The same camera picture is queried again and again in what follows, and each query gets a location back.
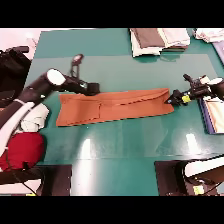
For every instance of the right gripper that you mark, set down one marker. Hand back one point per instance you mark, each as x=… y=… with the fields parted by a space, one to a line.
x=192 y=93

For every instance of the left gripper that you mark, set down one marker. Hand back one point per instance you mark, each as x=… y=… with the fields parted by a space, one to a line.
x=93 y=88

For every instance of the orange garment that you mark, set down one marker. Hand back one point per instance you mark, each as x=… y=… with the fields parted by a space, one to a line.
x=113 y=108

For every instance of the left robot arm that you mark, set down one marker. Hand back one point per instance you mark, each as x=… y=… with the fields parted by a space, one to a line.
x=36 y=87

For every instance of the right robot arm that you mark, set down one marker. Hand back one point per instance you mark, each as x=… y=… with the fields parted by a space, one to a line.
x=200 y=170

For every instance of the blue garment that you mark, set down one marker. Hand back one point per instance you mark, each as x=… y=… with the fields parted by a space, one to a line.
x=206 y=120

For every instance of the cream garment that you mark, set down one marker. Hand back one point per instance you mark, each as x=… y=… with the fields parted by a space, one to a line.
x=175 y=36
x=216 y=113

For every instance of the lavender garment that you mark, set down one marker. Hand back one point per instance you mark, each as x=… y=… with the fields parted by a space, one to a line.
x=220 y=51

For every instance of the white garment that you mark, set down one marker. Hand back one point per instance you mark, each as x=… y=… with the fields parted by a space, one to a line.
x=210 y=34
x=143 y=51
x=35 y=118

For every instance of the grey garment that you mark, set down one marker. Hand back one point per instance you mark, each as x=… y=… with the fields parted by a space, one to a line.
x=150 y=36

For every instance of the black garment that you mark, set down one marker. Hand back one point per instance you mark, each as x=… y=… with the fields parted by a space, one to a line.
x=11 y=73

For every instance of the red garment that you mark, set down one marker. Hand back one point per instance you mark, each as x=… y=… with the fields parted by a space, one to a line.
x=23 y=150

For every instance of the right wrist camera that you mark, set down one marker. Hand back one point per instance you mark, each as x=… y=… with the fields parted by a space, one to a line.
x=190 y=80

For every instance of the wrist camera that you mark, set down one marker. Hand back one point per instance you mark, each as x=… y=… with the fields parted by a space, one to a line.
x=76 y=65
x=190 y=80

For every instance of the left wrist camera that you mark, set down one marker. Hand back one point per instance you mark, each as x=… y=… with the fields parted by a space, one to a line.
x=76 y=65

